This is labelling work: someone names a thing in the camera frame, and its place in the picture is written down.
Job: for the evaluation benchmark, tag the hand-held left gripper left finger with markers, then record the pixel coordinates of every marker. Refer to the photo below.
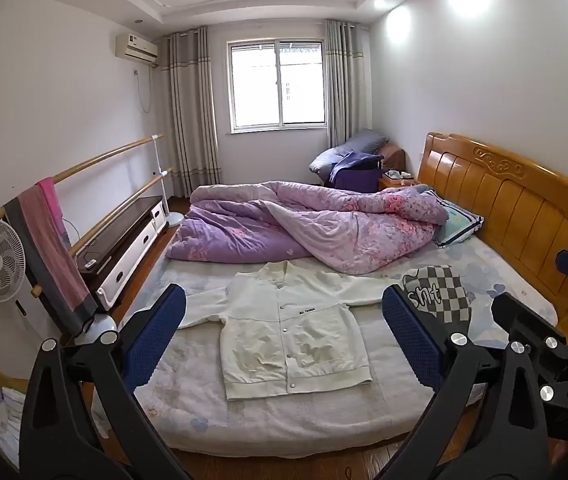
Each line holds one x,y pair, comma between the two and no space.
156,332

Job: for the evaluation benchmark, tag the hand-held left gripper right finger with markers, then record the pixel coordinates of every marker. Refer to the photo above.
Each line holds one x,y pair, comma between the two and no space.
411,335

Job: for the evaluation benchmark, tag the white button-up jacket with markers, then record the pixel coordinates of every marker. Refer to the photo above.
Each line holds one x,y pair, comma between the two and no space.
284,330

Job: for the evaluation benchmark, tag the grey checkered garment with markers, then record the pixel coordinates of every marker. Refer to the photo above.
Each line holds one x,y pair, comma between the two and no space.
444,292

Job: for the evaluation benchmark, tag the white barre stand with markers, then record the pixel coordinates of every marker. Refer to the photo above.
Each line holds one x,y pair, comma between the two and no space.
96,330
159,180

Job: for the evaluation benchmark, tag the wooden bed with mattress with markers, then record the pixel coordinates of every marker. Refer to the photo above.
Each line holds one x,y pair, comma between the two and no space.
203,400

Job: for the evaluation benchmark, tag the dark topped white cabinet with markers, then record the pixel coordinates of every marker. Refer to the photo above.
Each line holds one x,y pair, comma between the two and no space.
123,250

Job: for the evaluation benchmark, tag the wooden bed headboard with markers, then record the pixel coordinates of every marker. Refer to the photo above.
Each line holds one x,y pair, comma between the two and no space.
504,195

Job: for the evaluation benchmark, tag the blue striped pillow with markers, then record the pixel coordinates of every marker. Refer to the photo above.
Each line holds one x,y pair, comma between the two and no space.
459,222

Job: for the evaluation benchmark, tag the pink grey striped towel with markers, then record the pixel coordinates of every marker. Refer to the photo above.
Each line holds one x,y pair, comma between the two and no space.
48,260

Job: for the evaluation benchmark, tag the purple floral quilt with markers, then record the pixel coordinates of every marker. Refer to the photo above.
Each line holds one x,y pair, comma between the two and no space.
314,220

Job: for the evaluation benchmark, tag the small wooden nightstand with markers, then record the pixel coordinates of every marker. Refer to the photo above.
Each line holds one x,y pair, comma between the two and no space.
396,184

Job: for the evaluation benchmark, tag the dark purple suitcase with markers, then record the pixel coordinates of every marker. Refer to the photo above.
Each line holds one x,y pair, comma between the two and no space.
359,180

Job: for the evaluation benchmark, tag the bright pink cloth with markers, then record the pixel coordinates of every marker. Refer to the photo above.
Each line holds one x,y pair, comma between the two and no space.
52,205

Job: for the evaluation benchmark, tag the brown chair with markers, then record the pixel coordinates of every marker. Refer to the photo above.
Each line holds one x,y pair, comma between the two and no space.
395,156

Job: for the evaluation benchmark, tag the purple cloth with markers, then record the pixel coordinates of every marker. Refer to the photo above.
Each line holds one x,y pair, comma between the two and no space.
351,165

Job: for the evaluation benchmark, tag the pile of bedding on chair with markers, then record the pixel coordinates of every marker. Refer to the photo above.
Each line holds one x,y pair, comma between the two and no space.
349,147

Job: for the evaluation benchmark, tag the grey striped curtain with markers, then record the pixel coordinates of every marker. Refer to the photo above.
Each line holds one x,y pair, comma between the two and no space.
191,110
346,85

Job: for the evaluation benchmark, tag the white framed window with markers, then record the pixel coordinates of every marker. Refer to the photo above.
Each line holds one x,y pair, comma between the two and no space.
276,85

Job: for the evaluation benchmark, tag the white air conditioner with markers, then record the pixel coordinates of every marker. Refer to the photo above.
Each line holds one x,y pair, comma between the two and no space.
136,47

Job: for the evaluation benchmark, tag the wooden barre rail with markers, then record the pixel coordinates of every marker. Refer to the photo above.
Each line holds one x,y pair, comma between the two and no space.
123,210
108,156

